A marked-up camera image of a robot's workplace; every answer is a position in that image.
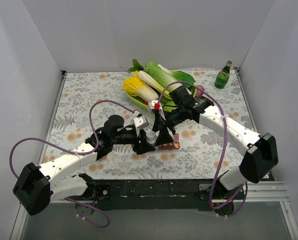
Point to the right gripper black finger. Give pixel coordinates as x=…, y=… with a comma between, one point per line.
x=158, y=122
x=164, y=137

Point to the purple red onion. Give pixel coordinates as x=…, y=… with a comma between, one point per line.
x=199, y=91

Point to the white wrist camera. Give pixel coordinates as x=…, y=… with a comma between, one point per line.
x=139, y=122
x=155, y=106

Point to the green glass bottle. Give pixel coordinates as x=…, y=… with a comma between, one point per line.
x=223, y=76

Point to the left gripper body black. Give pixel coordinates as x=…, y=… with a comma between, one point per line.
x=139, y=141

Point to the green bok choy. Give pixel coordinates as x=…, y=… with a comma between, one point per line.
x=180, y=76

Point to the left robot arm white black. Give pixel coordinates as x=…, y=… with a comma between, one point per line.
x=38, y=185

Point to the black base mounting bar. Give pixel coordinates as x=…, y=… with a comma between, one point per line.
x=150, y=194

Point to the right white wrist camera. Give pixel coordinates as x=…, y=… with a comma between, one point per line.
x=155, y=106

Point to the yellow napa cabbage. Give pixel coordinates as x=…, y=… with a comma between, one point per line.
x=135, y=87

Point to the white celery stalk bunch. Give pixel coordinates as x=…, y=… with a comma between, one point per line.
x=138, y=70

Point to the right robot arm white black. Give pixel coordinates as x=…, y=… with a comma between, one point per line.
x=259, y=151

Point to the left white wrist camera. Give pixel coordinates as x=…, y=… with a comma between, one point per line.
x=139, y=122

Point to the floral tablecloth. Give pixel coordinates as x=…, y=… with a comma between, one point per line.
x=89, y=98

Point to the green napa cabbage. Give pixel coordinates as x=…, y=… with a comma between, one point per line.
x=155, y=77

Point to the white pill bottle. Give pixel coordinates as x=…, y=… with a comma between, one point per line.
x=151, y=137

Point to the red weekly pill organizer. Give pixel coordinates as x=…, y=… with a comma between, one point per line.
x=169, y=146

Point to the green plastic tray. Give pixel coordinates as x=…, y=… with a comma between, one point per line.
x=139, y=102

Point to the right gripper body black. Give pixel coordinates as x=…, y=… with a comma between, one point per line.
x=162, y=120

